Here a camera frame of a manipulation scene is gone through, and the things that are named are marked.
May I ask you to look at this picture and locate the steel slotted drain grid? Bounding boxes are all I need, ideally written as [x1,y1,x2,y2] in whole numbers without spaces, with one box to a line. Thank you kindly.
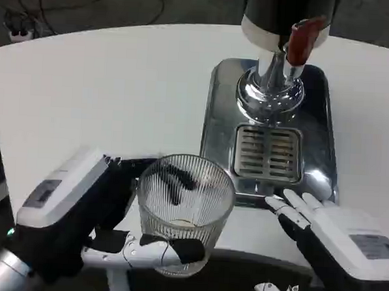
[232,124,306,185]

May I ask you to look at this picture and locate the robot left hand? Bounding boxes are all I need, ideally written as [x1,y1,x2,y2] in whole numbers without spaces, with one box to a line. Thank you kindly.
[6,141,214,291]

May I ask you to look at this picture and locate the white power strip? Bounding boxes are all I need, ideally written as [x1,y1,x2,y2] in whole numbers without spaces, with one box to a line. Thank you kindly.
[3,10,36,44]

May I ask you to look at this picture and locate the red-brown tap handle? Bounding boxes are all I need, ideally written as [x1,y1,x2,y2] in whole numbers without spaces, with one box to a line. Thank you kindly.
[284,13,328,68]

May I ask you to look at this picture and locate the clear ribbed glass cup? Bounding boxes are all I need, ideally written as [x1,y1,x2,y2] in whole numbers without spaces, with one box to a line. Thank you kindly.
[132,151,239,282]

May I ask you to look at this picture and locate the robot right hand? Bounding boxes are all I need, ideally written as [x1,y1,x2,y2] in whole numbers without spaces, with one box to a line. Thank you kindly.
[254,187,389,291]

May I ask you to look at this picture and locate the black floor cable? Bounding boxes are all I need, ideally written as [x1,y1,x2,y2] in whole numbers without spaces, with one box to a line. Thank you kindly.
[0,0,166,43]

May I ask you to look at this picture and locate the steel drip tray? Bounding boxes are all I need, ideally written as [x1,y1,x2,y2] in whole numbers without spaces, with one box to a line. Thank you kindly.
[196,56,347,213]

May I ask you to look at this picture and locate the white table leg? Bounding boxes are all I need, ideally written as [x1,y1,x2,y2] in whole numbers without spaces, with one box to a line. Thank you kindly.
[104,266,134,291]

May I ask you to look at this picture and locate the black drink dispenser chrome stand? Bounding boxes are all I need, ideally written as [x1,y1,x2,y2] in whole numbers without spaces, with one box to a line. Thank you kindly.
[233,0,341,130]

